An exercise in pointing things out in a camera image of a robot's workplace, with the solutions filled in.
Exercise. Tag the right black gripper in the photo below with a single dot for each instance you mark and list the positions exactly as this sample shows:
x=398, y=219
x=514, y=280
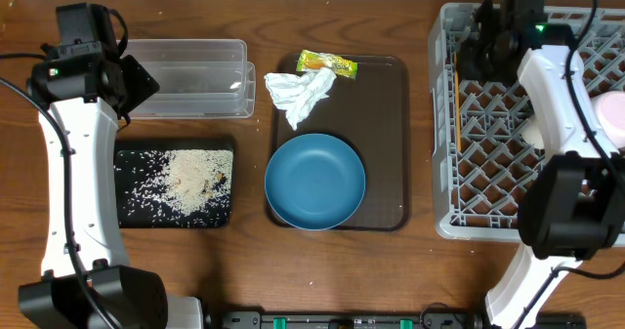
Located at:
x=475, y=60

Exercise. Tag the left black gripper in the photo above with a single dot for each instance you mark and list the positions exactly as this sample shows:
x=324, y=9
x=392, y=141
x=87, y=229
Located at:
x=139, y=82

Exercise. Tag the wooden chopstick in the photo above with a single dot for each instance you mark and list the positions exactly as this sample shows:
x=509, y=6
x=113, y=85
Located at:
x=456, y=109
x=458, y=124

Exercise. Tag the cream plastic cup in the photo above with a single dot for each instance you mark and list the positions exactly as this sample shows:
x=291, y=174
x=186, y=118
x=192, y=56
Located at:
x=531, y=133

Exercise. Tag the pink bowl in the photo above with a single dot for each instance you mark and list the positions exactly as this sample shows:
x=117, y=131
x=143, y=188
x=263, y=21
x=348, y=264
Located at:
x=609, y=108

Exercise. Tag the rice food waste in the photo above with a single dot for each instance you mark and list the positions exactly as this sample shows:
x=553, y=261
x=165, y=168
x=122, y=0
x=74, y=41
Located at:
x=195, y=177

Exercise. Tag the yellow green snack wrapper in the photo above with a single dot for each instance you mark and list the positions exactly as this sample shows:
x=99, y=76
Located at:
x=312, y=61

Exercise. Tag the white napkin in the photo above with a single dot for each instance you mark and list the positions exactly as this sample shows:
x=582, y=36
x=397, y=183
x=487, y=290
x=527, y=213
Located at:
x=297, y=95

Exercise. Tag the dark blue plate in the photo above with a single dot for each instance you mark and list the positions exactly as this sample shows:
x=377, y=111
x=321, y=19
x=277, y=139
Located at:
x=315, y=182

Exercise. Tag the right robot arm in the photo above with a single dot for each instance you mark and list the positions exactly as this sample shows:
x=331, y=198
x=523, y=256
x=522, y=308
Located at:
x=575, y=207

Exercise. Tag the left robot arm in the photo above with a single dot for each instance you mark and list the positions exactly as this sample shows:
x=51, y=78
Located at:
x=86, y=280

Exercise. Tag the grey dishwasher rack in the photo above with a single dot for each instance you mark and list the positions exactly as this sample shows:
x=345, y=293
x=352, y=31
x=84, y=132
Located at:
x=482, y=167

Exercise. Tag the clear plastic bin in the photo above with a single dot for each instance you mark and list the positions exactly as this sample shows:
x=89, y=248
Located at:
x=198, y=78

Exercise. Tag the brown serving tray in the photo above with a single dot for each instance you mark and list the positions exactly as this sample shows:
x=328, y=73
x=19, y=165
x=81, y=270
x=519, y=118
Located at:
x=371, y=114

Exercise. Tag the black tray bin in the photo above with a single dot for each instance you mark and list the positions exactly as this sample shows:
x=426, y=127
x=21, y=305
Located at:
x=173, y=185

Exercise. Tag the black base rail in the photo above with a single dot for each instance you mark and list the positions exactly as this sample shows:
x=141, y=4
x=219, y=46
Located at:
x=432, y=320

